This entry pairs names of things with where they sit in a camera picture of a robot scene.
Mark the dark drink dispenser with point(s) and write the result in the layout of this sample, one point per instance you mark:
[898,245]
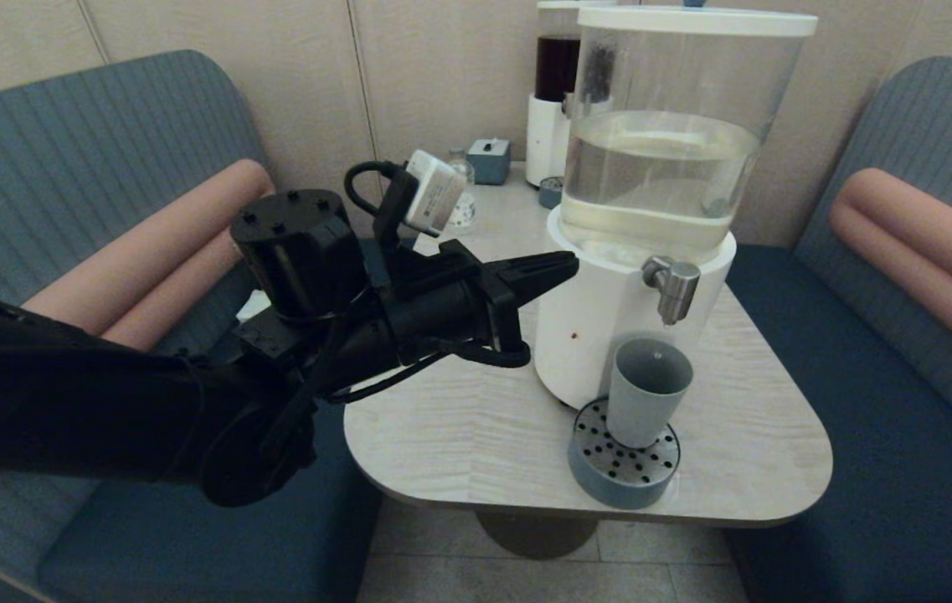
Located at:
[547,142]

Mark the round blue perforated drip tray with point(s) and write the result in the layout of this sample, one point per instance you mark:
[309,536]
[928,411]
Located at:
[609,481]

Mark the metal dispenser tap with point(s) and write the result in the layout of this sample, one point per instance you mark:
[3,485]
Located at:
[676,291]

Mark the blue-grey tissue box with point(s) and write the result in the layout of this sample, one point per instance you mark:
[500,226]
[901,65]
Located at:
[490,162]

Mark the grey-blue plastic cup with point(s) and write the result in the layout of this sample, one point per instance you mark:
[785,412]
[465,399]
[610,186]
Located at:
[643,402]

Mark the clear glass bottle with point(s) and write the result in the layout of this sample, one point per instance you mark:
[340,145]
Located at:
[467,213]

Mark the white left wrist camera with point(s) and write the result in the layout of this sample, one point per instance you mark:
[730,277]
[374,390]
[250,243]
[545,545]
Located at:
[435,193]

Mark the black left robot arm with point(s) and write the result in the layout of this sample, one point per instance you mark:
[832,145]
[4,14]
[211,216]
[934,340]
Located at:
[107,402]

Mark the blue bench sofa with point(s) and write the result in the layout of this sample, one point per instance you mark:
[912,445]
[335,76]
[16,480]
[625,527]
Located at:
[861,435]
[65,151]

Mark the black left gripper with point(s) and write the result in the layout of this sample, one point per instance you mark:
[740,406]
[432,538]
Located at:
[459,318]

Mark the pink bolster cushion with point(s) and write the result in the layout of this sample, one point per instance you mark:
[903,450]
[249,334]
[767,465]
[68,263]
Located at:
[919,243]
[149,260]

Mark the table pedestal base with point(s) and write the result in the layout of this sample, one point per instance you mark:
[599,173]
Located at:
[536,532]

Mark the small blue drip tray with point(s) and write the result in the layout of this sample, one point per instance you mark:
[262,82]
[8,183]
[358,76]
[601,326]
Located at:
[551,193]

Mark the white napkin stack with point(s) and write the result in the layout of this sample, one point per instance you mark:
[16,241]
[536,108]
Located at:
[251,306]

